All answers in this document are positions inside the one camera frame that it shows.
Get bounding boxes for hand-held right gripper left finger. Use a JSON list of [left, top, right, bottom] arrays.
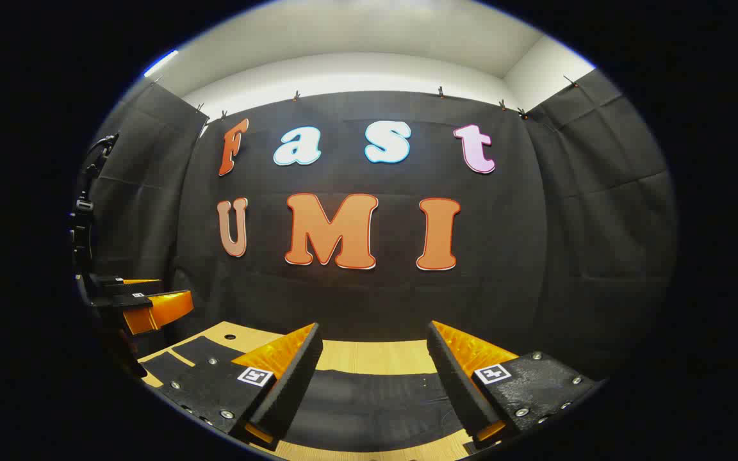
[[158, 322, 324, 449]]

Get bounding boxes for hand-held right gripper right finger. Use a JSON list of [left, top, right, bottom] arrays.
[[427, 320, 600, 449]]

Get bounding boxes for dark blue jeans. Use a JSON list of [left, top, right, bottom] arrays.
[[142, 336, 479, 452]]

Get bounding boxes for black backdrop cloth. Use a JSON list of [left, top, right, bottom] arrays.
[[78, 67, 678, 385]]

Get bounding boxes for row of black cloth clips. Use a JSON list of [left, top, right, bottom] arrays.
[[151, 76, 579, 122]]

